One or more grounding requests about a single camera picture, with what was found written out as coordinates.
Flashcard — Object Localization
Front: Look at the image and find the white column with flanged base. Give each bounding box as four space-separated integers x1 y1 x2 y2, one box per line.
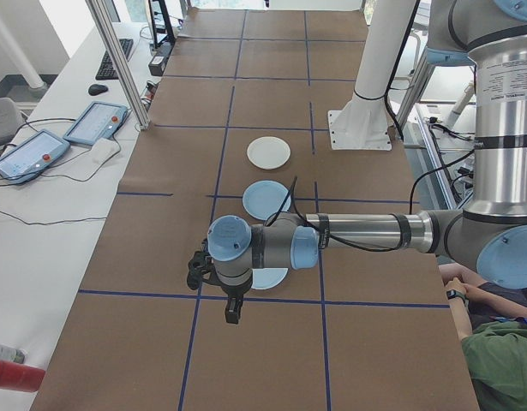
326 0 422 152

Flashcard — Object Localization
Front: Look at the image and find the person in green shirt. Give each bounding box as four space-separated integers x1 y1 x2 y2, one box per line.
441 277 527 411

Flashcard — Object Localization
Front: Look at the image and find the red bottle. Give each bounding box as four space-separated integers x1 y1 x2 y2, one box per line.
0 356 47 393

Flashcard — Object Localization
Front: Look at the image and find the black box with white label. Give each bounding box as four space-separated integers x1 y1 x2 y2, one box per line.
147 42 172 78

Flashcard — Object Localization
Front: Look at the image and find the metal bar frame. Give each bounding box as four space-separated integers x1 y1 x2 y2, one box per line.
393 38 481 211

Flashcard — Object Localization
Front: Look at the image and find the clear bottle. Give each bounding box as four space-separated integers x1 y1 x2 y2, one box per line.
0 341 28 366

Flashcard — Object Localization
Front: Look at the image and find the white round plate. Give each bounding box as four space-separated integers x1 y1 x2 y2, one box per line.
246 135 292 170

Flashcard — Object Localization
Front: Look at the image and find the black keyboard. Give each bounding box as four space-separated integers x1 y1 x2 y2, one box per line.
94 38 135 81

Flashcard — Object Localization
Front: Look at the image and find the grey office chair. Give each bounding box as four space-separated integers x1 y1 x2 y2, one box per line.
0 97 25 149

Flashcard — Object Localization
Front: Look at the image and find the light blue round plate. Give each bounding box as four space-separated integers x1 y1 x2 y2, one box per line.
242 180 293 222
250 267 290 291

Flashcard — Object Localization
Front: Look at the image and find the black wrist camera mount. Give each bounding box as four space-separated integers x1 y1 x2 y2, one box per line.
186 250 215 290

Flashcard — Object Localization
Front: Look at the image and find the blue teach pendant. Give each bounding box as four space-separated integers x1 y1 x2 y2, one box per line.
0 129 71 186
63 101 131 146

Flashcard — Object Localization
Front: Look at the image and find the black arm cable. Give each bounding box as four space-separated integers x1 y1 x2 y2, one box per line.
262 174 421 252

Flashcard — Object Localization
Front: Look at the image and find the person in dark shirt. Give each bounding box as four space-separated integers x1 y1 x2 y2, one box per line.
442 263 527 320

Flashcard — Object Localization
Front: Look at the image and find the aluminium profile post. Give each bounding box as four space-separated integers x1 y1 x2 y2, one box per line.
84 0 153 132

